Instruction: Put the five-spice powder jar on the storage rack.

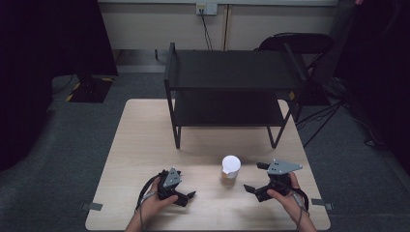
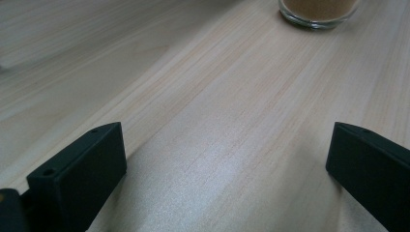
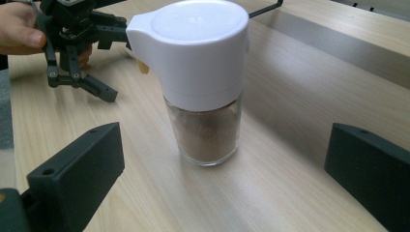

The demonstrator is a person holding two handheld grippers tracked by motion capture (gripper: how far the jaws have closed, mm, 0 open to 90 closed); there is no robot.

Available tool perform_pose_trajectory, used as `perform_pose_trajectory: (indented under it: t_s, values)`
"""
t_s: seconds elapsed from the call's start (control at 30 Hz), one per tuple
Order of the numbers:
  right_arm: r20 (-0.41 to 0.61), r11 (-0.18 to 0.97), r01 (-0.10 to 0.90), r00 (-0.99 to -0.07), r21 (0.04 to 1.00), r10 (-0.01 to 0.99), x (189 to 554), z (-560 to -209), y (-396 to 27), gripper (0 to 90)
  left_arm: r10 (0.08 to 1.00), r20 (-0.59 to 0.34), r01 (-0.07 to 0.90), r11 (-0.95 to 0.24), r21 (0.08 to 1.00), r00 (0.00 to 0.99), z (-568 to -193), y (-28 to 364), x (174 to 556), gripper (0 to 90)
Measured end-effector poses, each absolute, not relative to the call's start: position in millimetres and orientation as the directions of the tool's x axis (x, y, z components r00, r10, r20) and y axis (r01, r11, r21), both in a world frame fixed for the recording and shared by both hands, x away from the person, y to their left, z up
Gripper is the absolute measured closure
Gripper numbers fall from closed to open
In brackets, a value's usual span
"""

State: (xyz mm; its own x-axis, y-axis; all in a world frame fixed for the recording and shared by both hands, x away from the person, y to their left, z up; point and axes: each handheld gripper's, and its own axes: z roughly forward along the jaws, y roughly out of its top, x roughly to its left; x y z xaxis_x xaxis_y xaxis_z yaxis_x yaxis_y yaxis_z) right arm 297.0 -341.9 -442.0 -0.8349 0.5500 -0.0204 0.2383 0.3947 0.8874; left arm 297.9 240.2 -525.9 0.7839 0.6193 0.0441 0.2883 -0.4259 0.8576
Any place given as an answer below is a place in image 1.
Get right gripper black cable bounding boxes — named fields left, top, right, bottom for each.
left=283, top=183, right=311, bottom=232

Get white wall socket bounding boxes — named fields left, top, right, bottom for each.
left=195, top=2, right=219, bottom=16

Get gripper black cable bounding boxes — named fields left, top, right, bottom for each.
left=134, top=173, right=162, bottom=232
left=283, top=183, right=311, bottom=232

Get black floor cable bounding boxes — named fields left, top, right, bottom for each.
left=341, top=107, right=388, bottom=148

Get person's left hand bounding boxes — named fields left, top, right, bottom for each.
left=140, top=176, right=179, bottom=224

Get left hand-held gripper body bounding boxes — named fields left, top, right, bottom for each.
left=157, top=166, right=190, bottom=208

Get black tripod legs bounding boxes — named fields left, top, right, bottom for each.
left=295, top=99, right=346, bottom=149

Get black two-tier shelf rack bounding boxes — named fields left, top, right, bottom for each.
left=162, top=42, right=311, bottom=150

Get person's right hand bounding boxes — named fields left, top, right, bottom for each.
left=266, top=171, right=308, bottom=223

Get clear cup with white lid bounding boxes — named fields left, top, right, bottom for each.
left=220, top=155, right=242, bottom=189

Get grey table bracket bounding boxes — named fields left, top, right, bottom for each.
left=310, top=198, right=334, bottom=211
left=80, top=201, right=103, bottom=212

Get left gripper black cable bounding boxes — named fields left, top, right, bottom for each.
left=134, top=173, right=162, bottom=232

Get stand base with striped tape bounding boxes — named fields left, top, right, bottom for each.
left=65, top=74, right=115, bottom=103

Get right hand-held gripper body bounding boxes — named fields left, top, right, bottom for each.
left=253, top=159, right=304, bottom=204

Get black chair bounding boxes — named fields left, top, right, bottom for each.
left=254, top=32, right=336, bottom=78

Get black power cable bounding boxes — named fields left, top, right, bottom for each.
left=199, top=9, right=215, bottom=51

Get black curtain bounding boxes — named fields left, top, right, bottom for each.
left=0, top=0, right=119, bottom=172
left=333, top=0, right=410, bottom=177

